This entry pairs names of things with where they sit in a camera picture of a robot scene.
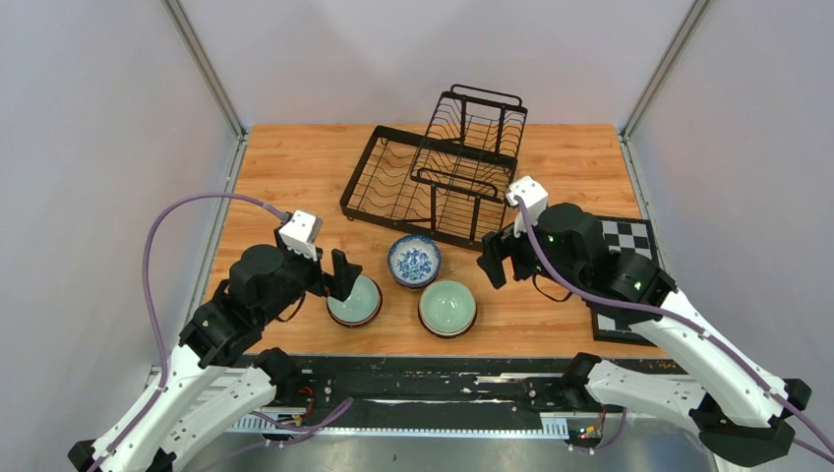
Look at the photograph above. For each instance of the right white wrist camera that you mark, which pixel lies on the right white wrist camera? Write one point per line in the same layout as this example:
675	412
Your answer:
534	197

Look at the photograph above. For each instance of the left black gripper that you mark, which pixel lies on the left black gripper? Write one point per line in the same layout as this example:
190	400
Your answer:
344	272

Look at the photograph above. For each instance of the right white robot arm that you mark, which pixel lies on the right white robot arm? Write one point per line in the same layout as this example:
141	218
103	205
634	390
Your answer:
734	407

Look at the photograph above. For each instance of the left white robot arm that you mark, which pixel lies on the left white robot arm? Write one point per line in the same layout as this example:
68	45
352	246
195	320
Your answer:
161	431

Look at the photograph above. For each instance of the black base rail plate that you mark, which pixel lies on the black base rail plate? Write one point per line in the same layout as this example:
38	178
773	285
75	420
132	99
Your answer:
435	393

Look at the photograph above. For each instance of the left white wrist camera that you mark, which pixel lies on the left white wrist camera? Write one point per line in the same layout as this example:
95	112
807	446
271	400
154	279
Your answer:
299	234

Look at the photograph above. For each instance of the blue floral bowl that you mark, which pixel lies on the blue floral bowl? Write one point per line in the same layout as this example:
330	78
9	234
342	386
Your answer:
413	250

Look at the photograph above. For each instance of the patterned bowl under floral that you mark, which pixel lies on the patterned bowl under floral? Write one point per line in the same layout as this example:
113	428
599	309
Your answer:
413	276

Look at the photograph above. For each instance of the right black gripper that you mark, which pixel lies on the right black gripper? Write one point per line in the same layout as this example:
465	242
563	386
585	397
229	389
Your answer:
497	246

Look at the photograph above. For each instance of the celadon bowl black rim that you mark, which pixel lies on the celadon bowl black rim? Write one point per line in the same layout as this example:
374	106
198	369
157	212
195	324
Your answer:
360	307

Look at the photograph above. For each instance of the celadon bowl brown rim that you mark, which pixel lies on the celadon bowl brown rim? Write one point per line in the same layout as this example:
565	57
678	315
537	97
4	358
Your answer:
447	308

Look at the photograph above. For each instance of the black wire dish rack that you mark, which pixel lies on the black wire dish rack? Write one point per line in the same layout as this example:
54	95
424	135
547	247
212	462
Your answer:
447	183

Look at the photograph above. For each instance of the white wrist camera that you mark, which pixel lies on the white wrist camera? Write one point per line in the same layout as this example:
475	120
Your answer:
299	234
534	197

